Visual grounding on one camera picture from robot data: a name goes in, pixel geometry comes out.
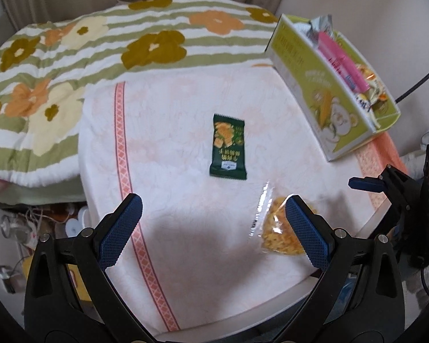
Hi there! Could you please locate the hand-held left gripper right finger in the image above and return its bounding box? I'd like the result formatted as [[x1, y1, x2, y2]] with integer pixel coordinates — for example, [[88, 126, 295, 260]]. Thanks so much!
[[281, 195, 405, 334]]

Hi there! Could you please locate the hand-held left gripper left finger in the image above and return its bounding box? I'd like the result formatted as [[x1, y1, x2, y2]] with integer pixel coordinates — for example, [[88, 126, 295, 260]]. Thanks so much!
[[23, 193, 149, 334]]

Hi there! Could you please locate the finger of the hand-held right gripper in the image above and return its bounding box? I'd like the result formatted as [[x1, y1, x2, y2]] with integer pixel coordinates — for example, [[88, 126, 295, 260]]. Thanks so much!
[[348, 163, 422, 219], [388, 210, 413, 258]]

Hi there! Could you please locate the clear bag of yellow snacks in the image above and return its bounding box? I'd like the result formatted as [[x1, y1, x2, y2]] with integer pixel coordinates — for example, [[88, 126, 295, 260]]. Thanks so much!
[[248, 182, 321, 257]]

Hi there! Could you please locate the dark green snack packet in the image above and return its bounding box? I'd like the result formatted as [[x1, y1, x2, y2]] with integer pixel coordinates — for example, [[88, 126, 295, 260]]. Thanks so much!
[[209, 113, 248, 180]]

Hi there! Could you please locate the green cardboard box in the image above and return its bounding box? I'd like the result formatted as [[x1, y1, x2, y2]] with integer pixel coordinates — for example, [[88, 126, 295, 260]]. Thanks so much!
[[265, 13, 402, 162]]

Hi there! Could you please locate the pink snack packet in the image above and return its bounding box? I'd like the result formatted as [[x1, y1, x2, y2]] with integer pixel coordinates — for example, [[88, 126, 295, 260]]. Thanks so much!
[[317, 30, 372, 94]]

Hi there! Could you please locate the white round lid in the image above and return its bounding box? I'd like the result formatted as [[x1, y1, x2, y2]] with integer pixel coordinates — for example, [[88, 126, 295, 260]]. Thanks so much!
[[65, 205, 91, 238]]

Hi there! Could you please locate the glass jar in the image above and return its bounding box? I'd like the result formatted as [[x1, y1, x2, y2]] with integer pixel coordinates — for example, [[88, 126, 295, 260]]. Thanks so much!
[[0, 214, 30, 248]]

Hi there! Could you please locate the pink patterned tablecloth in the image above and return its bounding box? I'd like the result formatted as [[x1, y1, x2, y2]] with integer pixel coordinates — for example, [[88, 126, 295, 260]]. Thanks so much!
[[77, 62, 409, 334]]

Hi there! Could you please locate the floral striped blanket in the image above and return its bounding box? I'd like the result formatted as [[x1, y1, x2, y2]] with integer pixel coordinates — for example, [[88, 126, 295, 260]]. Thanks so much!
[[0, 0, 284, 208]]

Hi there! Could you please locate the black cable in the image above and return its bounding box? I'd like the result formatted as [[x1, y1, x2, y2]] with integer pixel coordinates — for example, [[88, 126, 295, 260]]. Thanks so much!
[[394, 48, 429, 101]]

